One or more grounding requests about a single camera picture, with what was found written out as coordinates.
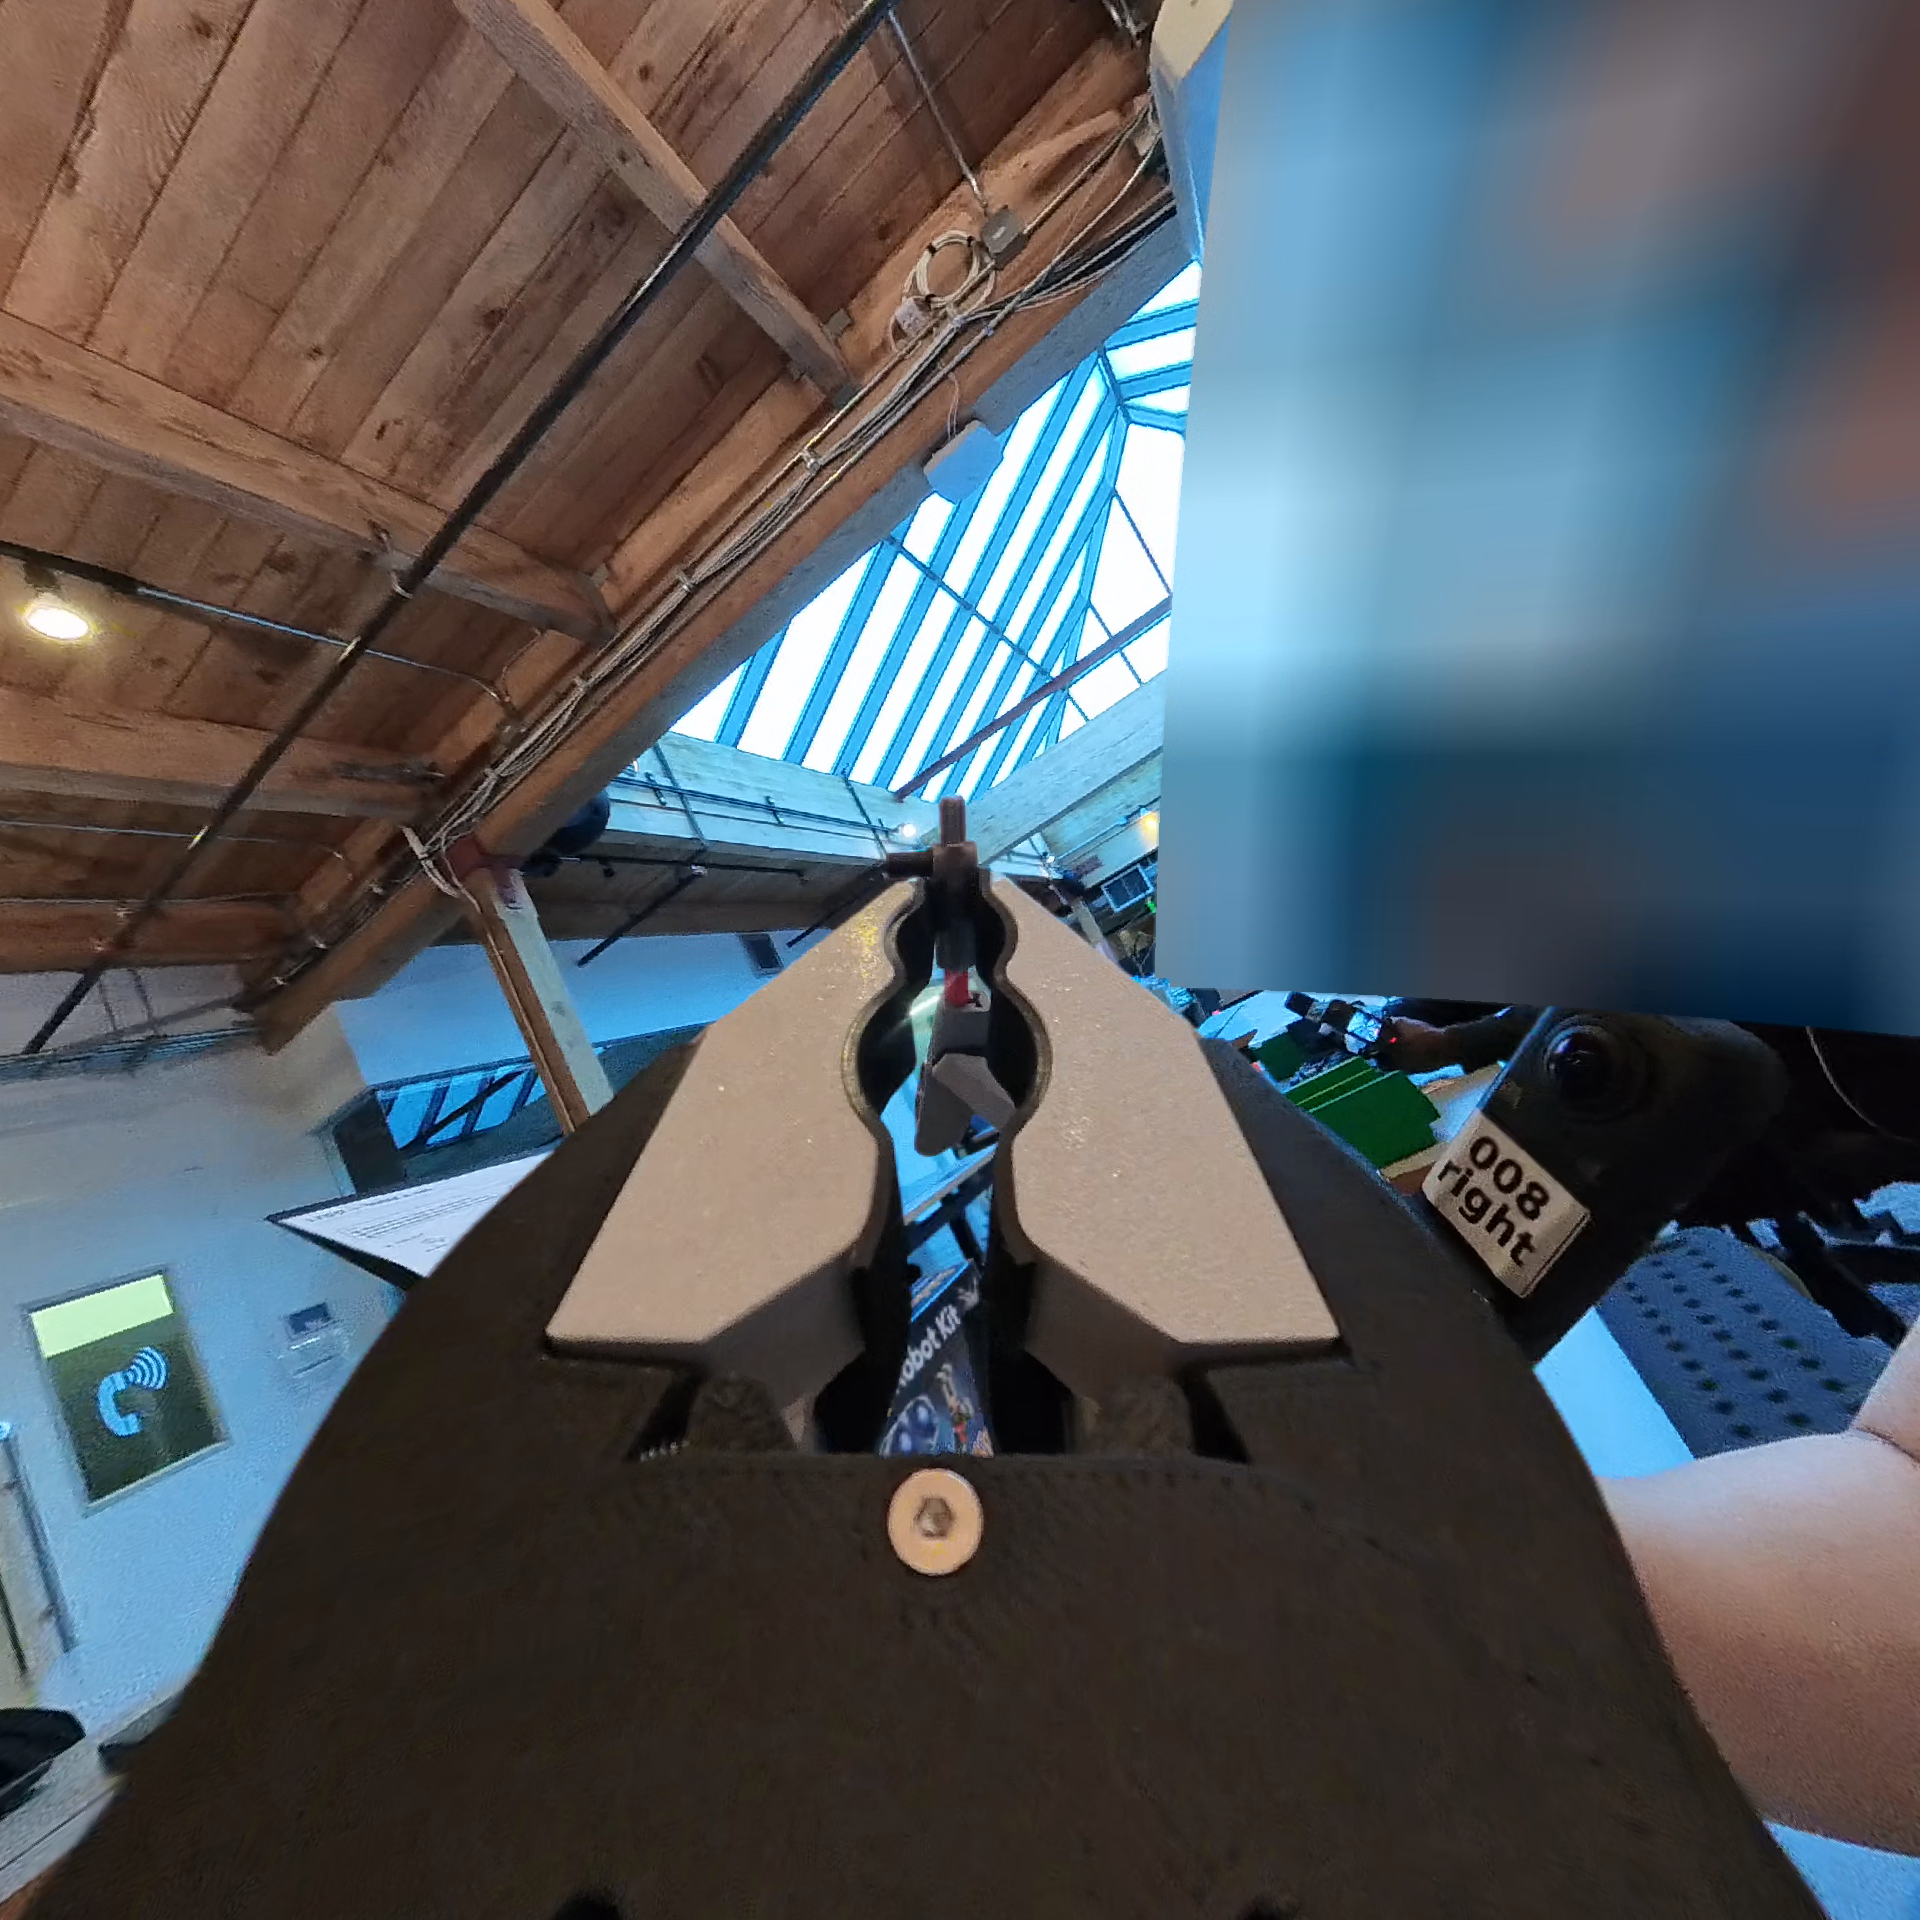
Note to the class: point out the white instruction sheet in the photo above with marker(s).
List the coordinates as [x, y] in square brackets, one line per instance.
[406, 1223]

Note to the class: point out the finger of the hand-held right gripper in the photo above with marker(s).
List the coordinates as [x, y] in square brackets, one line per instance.
[956, 1102]

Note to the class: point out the ceiling junction box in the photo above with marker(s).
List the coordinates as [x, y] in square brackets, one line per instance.
[998, 229]

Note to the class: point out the white wall thermostat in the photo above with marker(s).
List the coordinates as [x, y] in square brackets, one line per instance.
[313, 1332]

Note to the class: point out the wooden post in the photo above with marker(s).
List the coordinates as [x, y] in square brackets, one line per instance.
[533, 991]

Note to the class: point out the large green plastic bin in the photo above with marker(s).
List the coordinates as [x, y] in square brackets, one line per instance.
[1366, 1114]

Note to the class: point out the glass skylight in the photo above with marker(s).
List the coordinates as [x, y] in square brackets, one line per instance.
[932, 601]

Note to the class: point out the ceiling spot light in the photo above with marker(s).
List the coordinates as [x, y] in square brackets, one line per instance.
[59, 615]

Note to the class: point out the blue robot kit box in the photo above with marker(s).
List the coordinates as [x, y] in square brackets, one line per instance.
[939, 1381]

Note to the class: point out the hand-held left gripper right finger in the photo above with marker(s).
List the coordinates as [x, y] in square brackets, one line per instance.
[1156, 1186]

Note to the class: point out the wall window phone icon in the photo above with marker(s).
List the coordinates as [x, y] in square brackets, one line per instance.
[129, 1389]

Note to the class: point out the person's right forearm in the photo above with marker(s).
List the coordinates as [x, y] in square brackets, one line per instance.
[1771, 1621]

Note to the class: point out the grey sleeve with dark pin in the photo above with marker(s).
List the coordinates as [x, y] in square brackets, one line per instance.
[966, 1031]

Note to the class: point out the grey connector red-tipped axle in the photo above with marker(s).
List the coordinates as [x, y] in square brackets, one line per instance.
[955, 857]

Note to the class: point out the black round speaker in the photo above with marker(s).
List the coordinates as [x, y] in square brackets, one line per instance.
[580, 827]

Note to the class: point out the black ceiling pipe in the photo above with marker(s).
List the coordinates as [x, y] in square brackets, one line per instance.
[498, 465]

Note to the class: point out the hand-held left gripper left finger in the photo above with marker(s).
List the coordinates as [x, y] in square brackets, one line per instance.
[721, 1186]

